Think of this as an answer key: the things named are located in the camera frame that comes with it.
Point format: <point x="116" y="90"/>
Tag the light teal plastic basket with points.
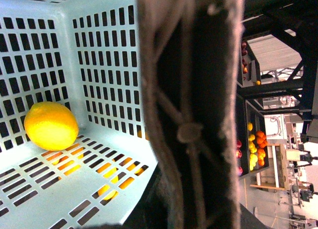
<point x="85" y="55"/>

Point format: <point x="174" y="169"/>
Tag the yellow lemon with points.
<point x="51" y="126"/>

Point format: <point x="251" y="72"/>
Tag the fruit display bin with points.
<point x="253" y="155"/>

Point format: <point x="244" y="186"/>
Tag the black metal shelf frame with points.
<point x="281" y="54"/>

